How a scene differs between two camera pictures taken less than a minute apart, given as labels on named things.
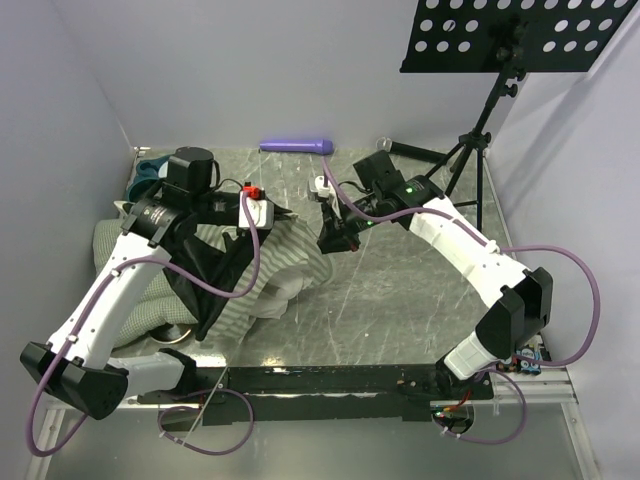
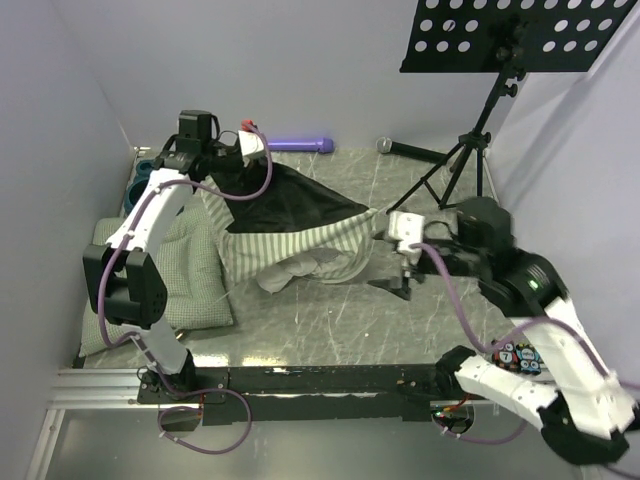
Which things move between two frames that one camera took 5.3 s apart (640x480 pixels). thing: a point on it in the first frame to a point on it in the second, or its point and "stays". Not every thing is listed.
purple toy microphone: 323,146 stays
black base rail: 276,393 stays
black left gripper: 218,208 to 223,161
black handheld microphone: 409,150 stays
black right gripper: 336,235 to 394,284
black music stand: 510,37 stays
